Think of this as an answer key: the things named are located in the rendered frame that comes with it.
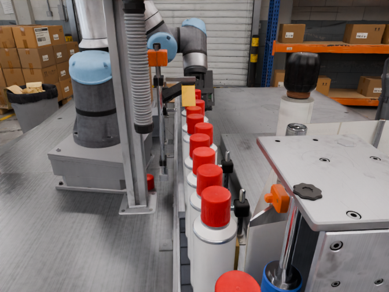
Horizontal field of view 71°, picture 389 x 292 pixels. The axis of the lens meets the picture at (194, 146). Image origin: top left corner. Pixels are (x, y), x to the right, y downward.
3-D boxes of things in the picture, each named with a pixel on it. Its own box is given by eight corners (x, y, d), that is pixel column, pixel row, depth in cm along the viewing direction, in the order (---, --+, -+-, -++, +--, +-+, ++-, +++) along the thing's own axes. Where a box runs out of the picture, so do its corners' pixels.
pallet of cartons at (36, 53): (50, 116, 378) (29, 26, 329) (-7, 115, 385) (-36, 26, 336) (88, 94, 487) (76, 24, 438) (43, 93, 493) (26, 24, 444)
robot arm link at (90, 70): (68, 112, 70) (59, 57, 64) (81, 95, 82) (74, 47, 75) (116, 112, 72) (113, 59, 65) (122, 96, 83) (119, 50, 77)
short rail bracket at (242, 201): (247, 240, 58) (252, 193, 53) (217, 241, 58) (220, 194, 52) (243, 229, 61) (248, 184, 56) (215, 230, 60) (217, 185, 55)
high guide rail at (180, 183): (185, 217, 47) (185, 211, 46) (178, 218, 47) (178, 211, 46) (179, 81, 144) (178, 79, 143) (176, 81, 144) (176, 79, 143)
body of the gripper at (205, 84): (215, 107, 79) (213, 66, 79) (184, 108, 78) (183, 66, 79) (211, 113, 86) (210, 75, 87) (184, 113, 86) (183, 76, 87)
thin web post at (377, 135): (366, 196, 63) (391, 120, 55) (358, 197, 63) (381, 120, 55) (360, 192, 65) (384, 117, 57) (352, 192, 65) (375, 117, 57)
